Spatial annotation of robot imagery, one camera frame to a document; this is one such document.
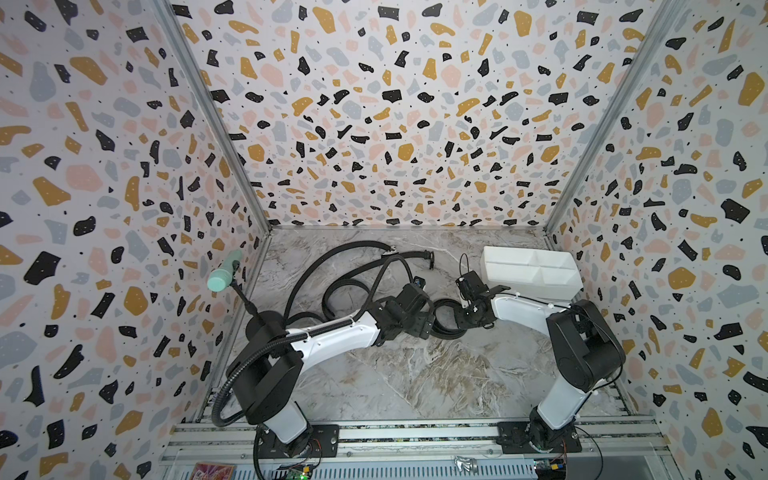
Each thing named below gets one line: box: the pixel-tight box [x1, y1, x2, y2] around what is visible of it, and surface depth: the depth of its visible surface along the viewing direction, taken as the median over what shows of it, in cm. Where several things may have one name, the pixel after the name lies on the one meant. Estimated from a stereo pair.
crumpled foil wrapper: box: [454, 455, 479, 475], surface depth 72 cm
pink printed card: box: [190, 462, 235, 480], surface depth 69 cm
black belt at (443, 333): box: [429, 298, 467, 341], surface depth 94 cm
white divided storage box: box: [480, 246, 584, 301], surface depth 108 cm
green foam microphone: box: [207, 250, 243, 293], surface depth 65 cm
